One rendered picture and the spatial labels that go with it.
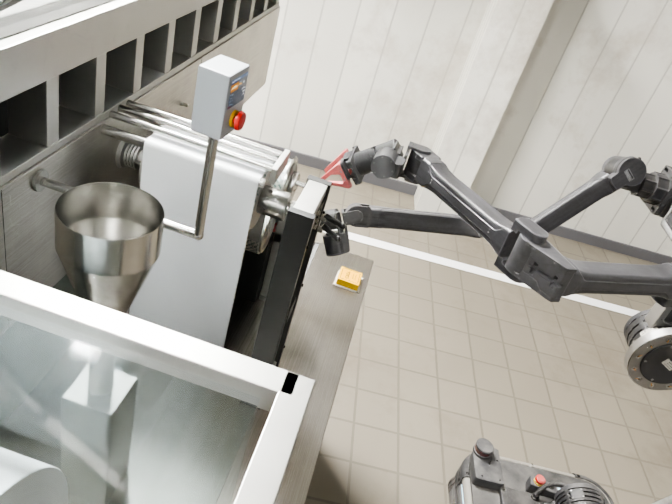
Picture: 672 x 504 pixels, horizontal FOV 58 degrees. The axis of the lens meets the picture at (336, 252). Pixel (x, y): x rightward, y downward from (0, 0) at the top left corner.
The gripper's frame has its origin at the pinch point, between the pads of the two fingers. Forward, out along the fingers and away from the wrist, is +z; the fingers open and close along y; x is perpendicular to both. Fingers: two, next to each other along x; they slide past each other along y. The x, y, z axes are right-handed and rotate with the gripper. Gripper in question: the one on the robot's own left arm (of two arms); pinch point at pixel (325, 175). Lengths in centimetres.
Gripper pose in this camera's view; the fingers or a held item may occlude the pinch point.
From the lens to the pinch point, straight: 151.6
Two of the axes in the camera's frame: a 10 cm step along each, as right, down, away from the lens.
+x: -4.1, -8.1, -4.1
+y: 2.0, -5.2, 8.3
